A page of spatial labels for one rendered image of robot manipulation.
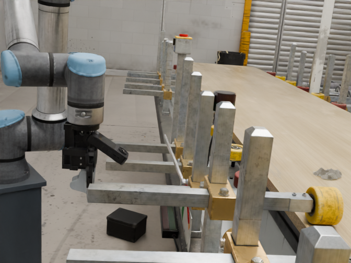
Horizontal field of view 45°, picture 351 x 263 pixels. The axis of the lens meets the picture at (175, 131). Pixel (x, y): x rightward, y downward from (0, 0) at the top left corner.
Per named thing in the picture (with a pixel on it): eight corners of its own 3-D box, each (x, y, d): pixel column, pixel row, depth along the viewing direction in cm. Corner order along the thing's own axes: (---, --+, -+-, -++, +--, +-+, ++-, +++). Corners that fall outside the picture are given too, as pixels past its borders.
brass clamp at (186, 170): (179, 180, 135) (181, 166, 134) (176, 166, 148) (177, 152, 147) (199, 181, 136) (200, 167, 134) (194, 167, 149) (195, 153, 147)
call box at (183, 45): (174, 55, 180) (176, 36, 178) (173, 53, 187) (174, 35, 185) (190, 56, 181) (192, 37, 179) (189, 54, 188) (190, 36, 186)
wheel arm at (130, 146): (110, 153, 160) (111, 142, 159) (111, 150, 164) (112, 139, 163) (223, 158, 165) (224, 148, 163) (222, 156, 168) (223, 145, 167)
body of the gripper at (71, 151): (67, 161, 114) (67, 118, 111) (99, 163, 114) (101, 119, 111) (61, 171, 106) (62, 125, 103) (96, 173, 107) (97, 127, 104)
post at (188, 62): (173, 178, 169) (184, 57, 157) (173, 175, 173) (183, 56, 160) (182, 178, 170) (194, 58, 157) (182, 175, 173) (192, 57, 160)
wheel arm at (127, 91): (122, 95, 256) (123, 88, 254) (123, 94, 259) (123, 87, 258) (194, 100, 260) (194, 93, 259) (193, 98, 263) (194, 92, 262)
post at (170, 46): (162, 118, 265) (168, 40, 253) (162, 117, 269) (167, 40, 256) (167, 119, 266) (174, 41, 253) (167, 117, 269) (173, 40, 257)
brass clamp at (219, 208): (207, 220, 84) (209, 196, 83) (198, 192, 97) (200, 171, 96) (237, 221, 85) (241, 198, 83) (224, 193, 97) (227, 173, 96)
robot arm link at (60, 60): (49, 49, 116) (55, 55, 105) (91, 51, 121) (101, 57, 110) (49, 83, 119) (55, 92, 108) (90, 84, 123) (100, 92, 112)
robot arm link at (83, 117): (105, 102, 111) (102, 110, 102) (104, 120, 112) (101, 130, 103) (70, 99, 110) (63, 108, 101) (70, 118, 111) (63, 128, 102)
